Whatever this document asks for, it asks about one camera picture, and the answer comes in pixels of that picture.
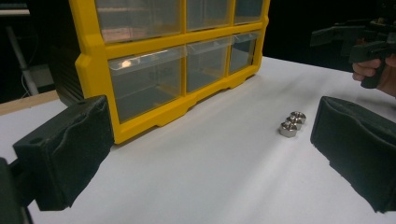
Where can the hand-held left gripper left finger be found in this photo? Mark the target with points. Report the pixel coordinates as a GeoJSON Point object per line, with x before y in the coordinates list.
{"type": "Point", "coordinates": [62, 155]}

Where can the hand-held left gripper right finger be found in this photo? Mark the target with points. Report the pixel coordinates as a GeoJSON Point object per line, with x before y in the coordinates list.
{"type": "Point", "coordinates": [358, 146]}

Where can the silver hex nut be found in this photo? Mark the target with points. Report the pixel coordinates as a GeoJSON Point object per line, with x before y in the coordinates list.
{"type": "Point", "coordinates": [299, 115]}
{"type": "Point", "coordinates": [288, 129]}
{"type": "Point", "coordinates": [295, 122]}

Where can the yellow black drawer cabinet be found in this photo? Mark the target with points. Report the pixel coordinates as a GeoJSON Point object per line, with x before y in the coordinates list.
{"type": "Point", "coordinates": [93, 68]}

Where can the white metal stand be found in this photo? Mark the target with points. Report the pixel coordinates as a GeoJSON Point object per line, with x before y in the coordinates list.
{"type": "Point", "coordinates": [21, 62]}

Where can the set of clear closed drawers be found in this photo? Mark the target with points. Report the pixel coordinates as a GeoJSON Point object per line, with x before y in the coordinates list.
{"type": "Point", "coordinates": [146, 84]}

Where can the grey shelf bar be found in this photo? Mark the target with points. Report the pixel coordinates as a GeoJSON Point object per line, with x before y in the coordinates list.
{"type": "Point", "coordinates": [14, 11]}

